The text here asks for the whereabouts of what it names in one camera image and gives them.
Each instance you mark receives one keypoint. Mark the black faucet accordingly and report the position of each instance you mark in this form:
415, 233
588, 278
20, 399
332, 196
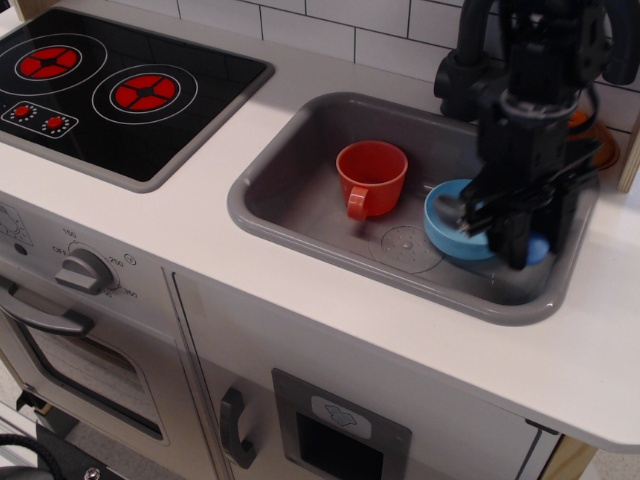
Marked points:
465, 70

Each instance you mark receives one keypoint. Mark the grey dispenser panel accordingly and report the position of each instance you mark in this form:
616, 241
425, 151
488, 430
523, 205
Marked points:
335, 438

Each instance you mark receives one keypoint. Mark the black toy stovetop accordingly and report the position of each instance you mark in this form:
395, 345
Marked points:
121, 104

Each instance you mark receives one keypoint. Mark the orange plastic cup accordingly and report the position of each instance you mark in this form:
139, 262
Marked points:
372, 175

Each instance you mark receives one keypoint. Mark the grey cabinet door handle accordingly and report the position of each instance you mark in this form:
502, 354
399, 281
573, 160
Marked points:
241, 451

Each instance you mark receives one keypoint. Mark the blue plastic spoon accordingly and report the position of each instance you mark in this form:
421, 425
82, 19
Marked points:
538, 248

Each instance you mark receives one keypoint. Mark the grey oven knob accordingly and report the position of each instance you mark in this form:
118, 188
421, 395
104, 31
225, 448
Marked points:
84, 271

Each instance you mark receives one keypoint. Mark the blue plastic bowl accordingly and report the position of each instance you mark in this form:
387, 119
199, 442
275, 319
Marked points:
450, 240

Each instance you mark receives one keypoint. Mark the toy oven door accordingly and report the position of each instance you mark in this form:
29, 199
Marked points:
124, 379

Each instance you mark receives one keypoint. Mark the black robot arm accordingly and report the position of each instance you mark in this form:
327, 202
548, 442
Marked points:
534, 164

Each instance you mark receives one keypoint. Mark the white cabinet door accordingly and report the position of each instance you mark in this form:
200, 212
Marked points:
239, 339

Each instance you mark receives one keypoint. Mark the orange transparent pot lid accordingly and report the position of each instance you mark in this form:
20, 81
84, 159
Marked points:
608, 151

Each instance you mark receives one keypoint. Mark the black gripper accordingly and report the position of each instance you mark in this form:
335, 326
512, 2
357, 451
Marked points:
530, 151

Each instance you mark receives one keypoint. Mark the grey oven door handle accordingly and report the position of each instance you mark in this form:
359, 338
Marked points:
69, 323

